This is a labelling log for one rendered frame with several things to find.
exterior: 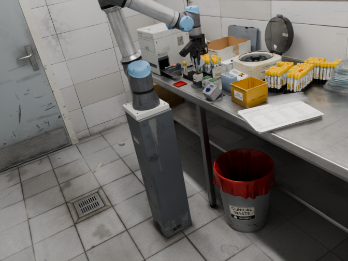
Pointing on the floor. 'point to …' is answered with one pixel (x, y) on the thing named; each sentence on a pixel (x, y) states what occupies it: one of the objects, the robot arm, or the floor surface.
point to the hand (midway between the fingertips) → (196, 69)
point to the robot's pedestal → (161, 171)
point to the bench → (277, 143)
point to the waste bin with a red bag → (245, 187)
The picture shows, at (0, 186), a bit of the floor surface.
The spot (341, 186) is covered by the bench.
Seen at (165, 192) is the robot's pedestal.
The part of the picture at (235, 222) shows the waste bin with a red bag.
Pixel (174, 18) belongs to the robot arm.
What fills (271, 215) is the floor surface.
